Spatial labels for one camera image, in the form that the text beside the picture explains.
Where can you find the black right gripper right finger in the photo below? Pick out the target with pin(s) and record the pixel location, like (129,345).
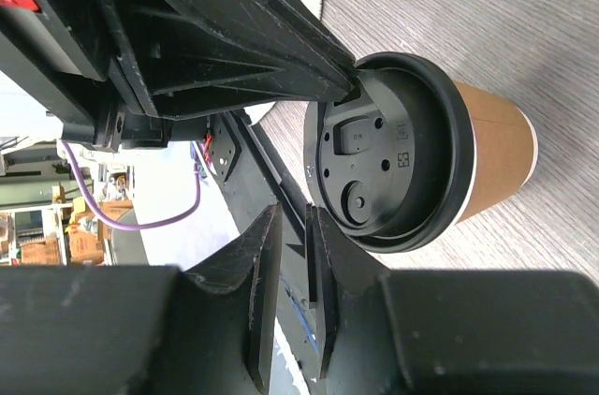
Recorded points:
(384,331)

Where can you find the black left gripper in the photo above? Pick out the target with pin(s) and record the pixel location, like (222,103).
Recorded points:
(81,60)

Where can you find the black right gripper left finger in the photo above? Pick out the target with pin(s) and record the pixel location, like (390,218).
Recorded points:
(146,329)

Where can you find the black plastic cup lid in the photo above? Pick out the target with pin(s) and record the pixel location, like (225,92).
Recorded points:
(393,163)

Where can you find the brown paper coffee cup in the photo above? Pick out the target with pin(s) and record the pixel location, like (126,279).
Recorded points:
(506,150)

